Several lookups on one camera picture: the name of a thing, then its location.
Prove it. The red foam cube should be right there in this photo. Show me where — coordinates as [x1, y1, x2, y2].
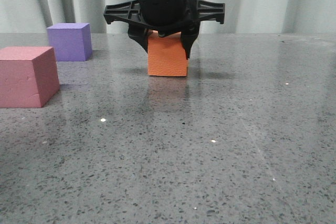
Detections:
[1, 46, 60, 108]

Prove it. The purple foam cube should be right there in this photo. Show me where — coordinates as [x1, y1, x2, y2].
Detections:
[47, 23, 93, 61]

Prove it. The grey-green pleated curtain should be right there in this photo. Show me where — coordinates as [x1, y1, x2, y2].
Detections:
[1, 0, 335, 33]

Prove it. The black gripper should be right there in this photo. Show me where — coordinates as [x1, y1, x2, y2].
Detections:
[104, 0, 225, 59]

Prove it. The orange foam cube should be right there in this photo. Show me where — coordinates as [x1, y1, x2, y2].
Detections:
[148, 31, 188, 77]

